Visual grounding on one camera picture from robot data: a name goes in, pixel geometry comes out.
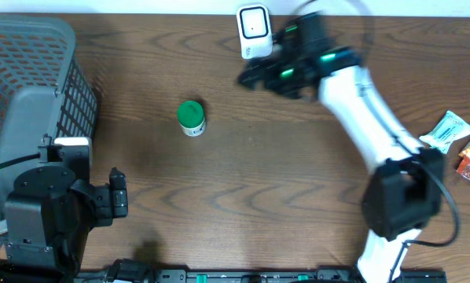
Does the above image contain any green lid white jar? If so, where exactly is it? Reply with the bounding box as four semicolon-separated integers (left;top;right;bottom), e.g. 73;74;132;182
177;101;206;137

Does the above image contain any teal wet wipes pack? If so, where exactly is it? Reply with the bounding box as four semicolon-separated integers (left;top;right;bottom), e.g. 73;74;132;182
419;110;470;154

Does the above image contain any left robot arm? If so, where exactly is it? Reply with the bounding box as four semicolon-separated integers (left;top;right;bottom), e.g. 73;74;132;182
0;166;128;282

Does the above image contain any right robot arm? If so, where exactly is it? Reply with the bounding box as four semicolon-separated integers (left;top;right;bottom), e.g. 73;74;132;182
237;47;444;282

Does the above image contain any white barcode scanner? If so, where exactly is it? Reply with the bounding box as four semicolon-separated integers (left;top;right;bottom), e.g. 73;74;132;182
236;4;273;60

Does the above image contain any grey plastic mesh basket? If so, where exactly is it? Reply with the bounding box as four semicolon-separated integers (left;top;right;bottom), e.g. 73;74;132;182
0;13;99;235

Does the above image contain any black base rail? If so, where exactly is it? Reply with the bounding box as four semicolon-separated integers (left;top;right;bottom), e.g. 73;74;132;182
73;259;448;283

